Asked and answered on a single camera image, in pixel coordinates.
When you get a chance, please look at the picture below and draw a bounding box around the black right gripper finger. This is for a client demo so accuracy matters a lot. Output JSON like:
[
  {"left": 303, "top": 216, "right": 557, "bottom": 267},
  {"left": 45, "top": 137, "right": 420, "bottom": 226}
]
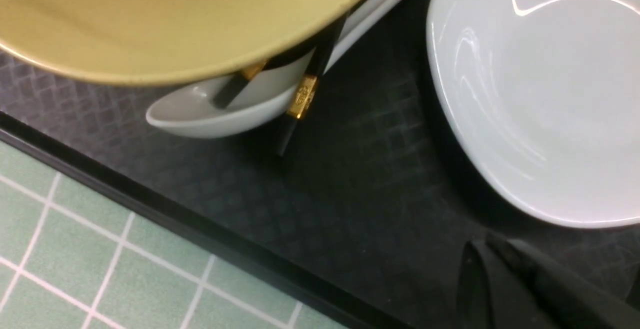
[{"left": 456, "top": 235, "right": 640, "bottom": 329}]

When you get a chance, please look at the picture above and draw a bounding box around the white square dish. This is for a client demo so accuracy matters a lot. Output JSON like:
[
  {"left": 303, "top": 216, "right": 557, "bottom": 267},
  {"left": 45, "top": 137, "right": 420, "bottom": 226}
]
[{"left": 426, "top": 0, "right": 640, "bottom": 229}]

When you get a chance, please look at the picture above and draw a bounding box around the black gold-banded chopstick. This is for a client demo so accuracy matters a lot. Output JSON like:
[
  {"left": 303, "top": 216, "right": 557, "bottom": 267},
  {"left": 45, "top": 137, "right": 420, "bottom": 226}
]
[
  {"left": 210, "top": 58, "right": 269, "bottom": 110},
  {"left": 274, "top": 10, "right": 350, "bottom": 157}
]

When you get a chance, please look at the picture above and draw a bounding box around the white ceramic soup spoon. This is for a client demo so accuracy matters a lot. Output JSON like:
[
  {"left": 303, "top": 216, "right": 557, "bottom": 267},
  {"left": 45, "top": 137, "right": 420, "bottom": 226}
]
[{"left": 145, "top": 0, "right": 402, "bottom": 139}]

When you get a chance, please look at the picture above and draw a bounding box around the yellow noodle bowl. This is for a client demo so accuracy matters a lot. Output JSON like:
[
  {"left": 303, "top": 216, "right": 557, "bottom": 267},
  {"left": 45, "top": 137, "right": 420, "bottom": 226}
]
[{"left": 0, "top": 0, "right": 361, "bottom": 86}]

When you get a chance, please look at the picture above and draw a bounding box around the black plastic serving tray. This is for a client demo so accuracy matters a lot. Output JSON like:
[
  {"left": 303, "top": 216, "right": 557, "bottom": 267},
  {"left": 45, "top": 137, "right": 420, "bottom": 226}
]
[{"left": 1, "top": 0, "right": 639, "bottom": 329}]

